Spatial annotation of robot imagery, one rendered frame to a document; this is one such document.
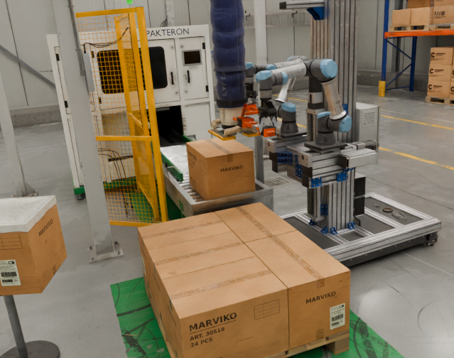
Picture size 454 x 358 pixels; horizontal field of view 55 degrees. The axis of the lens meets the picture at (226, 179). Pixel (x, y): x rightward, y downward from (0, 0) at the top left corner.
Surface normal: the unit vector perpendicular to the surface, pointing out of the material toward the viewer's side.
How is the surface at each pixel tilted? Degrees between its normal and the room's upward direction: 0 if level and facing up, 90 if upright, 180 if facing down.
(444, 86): 87
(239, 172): 90
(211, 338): 90
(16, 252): 90
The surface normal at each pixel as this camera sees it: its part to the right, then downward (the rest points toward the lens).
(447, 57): -0.90, 0.19
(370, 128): 0.41, 0.26
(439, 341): -0.07, -0.95
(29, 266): 0.00, 0.32
